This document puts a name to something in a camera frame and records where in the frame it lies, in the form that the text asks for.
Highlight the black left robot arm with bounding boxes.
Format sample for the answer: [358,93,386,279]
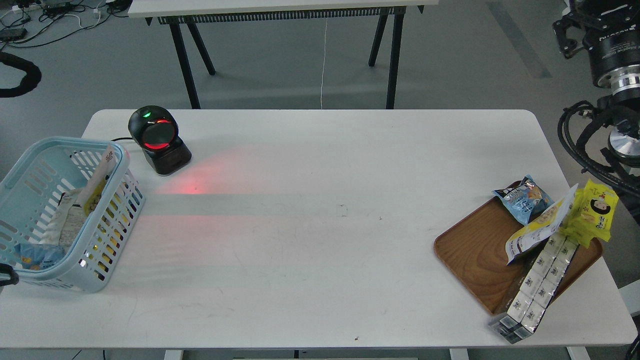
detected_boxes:
[0,52,42,288]

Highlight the white boxed snack multipack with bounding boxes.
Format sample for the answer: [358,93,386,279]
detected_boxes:
[488,234,580,344]

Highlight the black barcode scanner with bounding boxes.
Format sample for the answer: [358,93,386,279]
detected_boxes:
[128,105,192,176]

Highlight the white hanging cable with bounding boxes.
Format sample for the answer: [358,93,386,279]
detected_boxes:
[320,18,329,110]

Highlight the light blue plastic basket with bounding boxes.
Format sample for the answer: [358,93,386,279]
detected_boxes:
[0,136,146,292]

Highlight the black floor cables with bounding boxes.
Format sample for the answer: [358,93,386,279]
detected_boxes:
[0,0,133,51]

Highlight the white snack bag in basket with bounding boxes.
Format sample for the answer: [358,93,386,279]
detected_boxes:
[39,188,88,251]

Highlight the yellow cartoon snack bag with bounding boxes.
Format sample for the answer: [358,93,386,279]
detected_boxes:
[559,180,620,248]

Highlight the blue snack bag in basket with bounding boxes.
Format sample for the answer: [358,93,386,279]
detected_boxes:
[14,243,66,271]

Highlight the yellow white snack pouch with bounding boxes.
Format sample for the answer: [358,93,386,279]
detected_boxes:
[504,183,579,265]
[77,145,117,216]

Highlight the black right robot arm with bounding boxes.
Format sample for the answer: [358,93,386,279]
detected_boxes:
[552,0,640,221]

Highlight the brown wooden tray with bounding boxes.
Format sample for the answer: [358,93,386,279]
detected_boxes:
[433,196,603,315]

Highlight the background table black legs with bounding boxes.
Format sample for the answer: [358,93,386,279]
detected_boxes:
[127,0,441,110]

